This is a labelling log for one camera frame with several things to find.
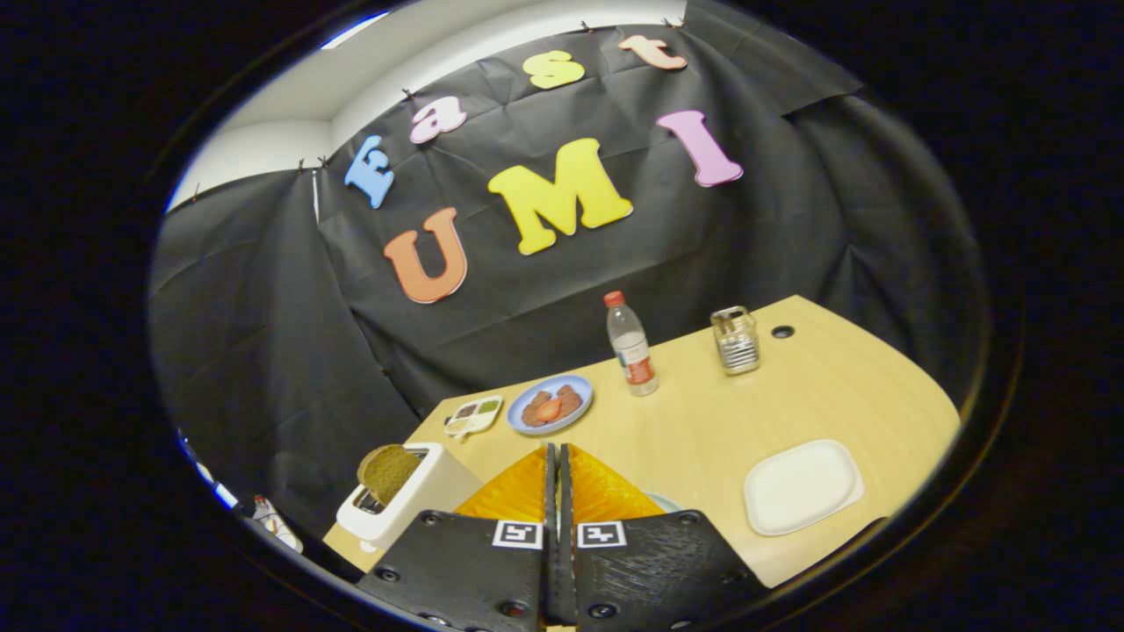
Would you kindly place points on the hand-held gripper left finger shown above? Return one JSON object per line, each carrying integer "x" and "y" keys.
{"x": 474, "y": 570}

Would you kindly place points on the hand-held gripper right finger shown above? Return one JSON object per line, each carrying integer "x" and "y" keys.
{"x": 650, "y": 570}

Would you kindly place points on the brown bread slice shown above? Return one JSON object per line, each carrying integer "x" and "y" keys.
{"x": 388, "y": 474}

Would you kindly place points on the pale green round plate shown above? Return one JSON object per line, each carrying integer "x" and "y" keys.
{"x": 665, "y": 502}

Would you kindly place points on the white toaster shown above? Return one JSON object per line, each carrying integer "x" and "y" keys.
{"x": 430, "y": 491}

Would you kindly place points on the blue plate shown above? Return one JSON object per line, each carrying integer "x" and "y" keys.
{"x": 520, "y": 423}

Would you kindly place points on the small white condiment tray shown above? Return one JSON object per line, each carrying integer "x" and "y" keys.
{"x": 474, "y": 414}

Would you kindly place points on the brown meat patty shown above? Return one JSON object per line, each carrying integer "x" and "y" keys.
{"x": 530, "y": 412}
{"x": 571, "y": 399}

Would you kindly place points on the white rectangular plate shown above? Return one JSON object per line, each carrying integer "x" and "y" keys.
{"x": 799, "y": 487}

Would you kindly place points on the red tomato slice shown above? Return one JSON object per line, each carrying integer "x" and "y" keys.
{"x": 549, "y": 410}

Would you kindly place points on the white and red object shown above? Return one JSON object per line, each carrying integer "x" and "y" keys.
{"x": 277, "y": 525}

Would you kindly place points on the clear plastic water bottle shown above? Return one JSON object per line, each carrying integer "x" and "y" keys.
{"x": 630, "y": 347}

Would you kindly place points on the metal mesh utensil holder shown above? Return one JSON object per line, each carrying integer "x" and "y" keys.
{"x": 736, "y": 347}

